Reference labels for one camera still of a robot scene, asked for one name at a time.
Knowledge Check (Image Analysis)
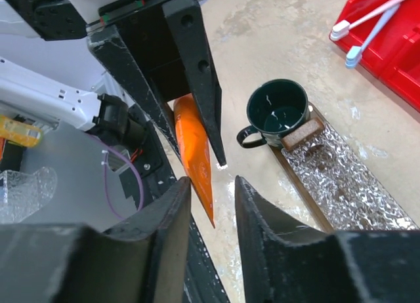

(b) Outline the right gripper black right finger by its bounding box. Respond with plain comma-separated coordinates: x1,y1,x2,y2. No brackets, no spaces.
235,176,419,302

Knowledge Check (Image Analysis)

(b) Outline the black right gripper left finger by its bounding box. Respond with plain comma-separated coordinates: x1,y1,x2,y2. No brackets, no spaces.
0,176,192,303

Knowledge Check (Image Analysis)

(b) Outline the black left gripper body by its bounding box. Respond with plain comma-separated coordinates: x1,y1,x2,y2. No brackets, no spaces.
99,0,192,102

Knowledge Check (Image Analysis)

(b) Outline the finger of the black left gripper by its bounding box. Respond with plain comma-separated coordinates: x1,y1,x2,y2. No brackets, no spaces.
87,26,180,157
162,0,226,165

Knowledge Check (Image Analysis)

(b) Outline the clear acrylic toothbrush holder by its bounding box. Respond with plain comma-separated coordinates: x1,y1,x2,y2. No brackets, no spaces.
280,117,420,232

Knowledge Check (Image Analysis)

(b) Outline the orange toothpaste tube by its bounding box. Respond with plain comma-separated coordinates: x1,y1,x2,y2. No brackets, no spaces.
174,94,215,226

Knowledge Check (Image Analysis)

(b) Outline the dark green mug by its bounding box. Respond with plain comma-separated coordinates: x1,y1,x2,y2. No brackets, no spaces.
236,79,310,149

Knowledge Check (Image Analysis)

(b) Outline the white toothbrush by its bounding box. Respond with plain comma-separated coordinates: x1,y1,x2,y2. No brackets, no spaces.
329,0,405,41

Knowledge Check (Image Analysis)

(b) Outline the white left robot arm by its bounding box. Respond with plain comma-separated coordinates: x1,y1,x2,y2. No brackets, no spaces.
1,0,226,165

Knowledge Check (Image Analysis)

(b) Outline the oval wooden tray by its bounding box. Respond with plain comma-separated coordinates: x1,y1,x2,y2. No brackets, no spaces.
269,103,337,233

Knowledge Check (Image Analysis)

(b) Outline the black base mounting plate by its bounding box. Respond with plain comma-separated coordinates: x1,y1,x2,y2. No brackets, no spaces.
117,96,230,303

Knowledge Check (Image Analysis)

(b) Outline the red bin left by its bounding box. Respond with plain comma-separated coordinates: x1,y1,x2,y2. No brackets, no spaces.
333,0,419,110

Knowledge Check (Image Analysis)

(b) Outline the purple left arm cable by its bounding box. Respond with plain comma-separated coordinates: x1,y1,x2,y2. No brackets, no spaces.
85,132,145,220

